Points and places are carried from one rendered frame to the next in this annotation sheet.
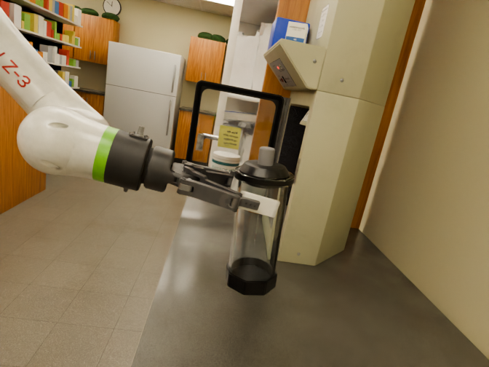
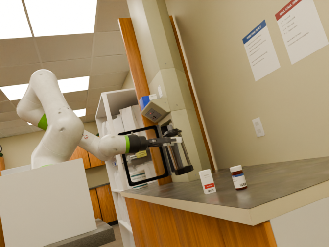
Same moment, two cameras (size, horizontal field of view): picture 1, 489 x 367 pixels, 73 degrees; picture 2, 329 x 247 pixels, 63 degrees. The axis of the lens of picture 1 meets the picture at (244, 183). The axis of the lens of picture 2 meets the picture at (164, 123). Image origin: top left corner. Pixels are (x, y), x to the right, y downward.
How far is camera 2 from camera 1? 0.93 m
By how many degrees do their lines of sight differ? 27
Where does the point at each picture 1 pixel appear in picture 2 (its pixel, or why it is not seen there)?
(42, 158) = (112, 147)
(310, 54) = (162, 101)
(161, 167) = (144, 139)
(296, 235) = not seen: hidden behind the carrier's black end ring
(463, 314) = (260, 160)
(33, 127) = (106, 139)
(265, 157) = (170, 127)
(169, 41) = not seen: hidden behind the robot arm
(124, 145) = (131, 136)
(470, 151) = (229, 110)
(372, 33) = (178, 87)
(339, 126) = (184, 120)
